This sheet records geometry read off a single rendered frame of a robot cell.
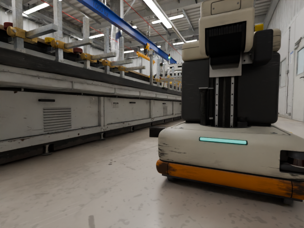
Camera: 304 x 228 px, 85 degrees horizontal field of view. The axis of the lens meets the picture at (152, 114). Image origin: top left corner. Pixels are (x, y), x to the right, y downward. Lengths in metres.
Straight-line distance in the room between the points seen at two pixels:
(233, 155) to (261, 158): 0.10
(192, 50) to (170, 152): 0.66
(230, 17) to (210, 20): 0.08
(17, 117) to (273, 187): 1.52
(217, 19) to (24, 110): 1.36
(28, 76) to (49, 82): 0.13
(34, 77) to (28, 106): 0.30
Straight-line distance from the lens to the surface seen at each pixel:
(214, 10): 0.95
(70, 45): 1.38
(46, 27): 1.15
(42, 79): 1.33
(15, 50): 1.23
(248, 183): 0.82
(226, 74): 1.01
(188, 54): 1.16
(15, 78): 1.26
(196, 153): 0.80
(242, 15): 0.88
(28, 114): 1.53
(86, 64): 1.55
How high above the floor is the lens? 0.40
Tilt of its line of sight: 3 degrees down
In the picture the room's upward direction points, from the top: straight up
